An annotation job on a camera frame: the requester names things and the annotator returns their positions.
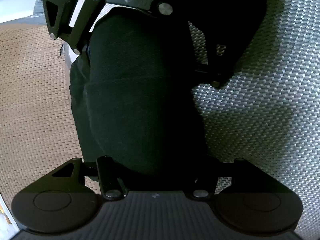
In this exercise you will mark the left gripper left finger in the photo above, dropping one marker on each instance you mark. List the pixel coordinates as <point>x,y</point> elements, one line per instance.
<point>108,175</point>

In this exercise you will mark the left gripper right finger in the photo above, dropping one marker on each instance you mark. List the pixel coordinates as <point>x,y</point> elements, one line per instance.
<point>201,188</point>

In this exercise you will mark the black printed sweatshirt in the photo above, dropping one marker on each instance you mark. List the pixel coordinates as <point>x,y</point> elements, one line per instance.
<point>132,100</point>

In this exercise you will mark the woven tan upright mattress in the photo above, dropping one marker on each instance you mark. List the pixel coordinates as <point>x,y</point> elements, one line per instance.
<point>37,128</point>

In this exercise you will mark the grey patterned bed sheet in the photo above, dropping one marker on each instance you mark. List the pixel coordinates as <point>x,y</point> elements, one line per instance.
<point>38,16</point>

